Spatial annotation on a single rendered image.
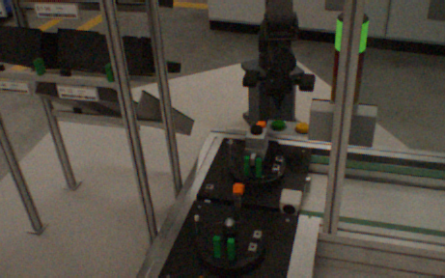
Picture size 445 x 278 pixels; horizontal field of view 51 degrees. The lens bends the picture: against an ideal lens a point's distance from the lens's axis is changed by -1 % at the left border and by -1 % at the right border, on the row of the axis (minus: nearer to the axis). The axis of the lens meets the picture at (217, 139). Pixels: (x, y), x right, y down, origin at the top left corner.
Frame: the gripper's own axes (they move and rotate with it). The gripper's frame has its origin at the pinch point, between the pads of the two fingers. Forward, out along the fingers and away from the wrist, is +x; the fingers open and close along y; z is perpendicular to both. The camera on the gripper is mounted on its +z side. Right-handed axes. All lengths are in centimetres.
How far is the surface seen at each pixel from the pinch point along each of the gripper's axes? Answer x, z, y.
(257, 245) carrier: 6.0, 47.6, 3.1
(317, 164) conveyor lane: 11.7, 12.4, 12.0
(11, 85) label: -23, 42, -47
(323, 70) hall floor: 105, -228, 3
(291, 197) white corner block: 6.8, 31.5, 7.6
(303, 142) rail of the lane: 10.3, 5.1, 7.7
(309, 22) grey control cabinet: 87, -282, -14
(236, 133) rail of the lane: 9.9, 4.7, -11.1
